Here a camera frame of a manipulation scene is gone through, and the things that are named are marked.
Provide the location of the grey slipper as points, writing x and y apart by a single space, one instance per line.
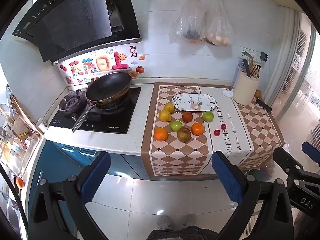
164 222

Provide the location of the cream utensil holder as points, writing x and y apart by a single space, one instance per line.
245 90

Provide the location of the bundle of chopsticks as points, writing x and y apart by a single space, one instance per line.
254 67

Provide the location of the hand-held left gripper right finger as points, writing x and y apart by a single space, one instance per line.
227 177

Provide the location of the small white cup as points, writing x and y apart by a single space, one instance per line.
42 125

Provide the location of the black range hood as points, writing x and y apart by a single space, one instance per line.
70 17

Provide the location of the white tissue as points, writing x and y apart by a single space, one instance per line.
227 93

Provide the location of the yellow lemon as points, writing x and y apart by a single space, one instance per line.
169 107
165 115

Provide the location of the red cherry tomato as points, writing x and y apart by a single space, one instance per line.
223 126
216 132

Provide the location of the colourful wall sticker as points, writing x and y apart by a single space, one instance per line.
105 63

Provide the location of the plastic bag with dark contents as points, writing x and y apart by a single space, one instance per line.
190 17

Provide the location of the plastic bag with pale contents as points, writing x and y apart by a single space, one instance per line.
218 30

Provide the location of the sliding glass door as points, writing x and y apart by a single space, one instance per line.
290 55

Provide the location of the brown pear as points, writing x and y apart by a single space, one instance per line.
184 134

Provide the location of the small orange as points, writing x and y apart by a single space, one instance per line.
20 182

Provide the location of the black phone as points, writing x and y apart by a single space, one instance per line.
263 105

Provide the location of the black wok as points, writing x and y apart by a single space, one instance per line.
107 87

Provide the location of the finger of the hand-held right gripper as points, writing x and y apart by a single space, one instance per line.
311 150
285 158

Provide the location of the checkered table mat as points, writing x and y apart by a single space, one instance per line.
237 135

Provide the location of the white wall socket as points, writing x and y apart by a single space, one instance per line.
250 52

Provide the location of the bright orange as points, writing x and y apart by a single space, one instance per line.
198 128
161 134

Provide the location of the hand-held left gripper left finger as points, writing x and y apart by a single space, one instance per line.
96 177

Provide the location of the small brown fruit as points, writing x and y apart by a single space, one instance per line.
257 93

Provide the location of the black gas stove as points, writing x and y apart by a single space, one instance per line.
125 120

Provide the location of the black plug adapter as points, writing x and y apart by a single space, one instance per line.
264 56

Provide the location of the blue kitchen cabinet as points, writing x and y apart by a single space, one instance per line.
57 162

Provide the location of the oval floral plate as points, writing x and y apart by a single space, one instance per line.
193 102

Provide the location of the person's grey trousers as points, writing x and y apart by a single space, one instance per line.
180 233

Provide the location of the dark red orange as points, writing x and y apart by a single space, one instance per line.
187 116

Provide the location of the green apple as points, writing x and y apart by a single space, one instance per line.
176 126
208 116

